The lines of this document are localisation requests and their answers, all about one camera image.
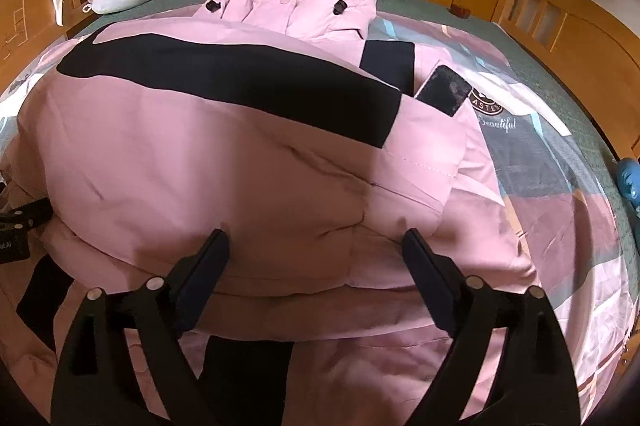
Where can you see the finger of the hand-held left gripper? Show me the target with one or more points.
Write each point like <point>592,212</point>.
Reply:
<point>27,213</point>

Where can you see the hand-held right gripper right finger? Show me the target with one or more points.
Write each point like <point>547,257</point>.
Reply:
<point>435,286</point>

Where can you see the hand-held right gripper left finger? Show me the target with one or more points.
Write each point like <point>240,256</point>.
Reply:
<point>200,286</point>

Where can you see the pink hooded jacket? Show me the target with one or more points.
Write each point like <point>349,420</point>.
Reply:
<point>200,156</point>

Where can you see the plaid bedsheet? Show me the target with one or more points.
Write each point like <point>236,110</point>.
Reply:
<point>550,231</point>

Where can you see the black smartphone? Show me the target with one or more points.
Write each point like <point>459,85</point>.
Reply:
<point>442,91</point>

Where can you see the blue plush toy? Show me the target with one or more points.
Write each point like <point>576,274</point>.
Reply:
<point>630,178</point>

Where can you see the small red-brown object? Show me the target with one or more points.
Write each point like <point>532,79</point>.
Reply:
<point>460,11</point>

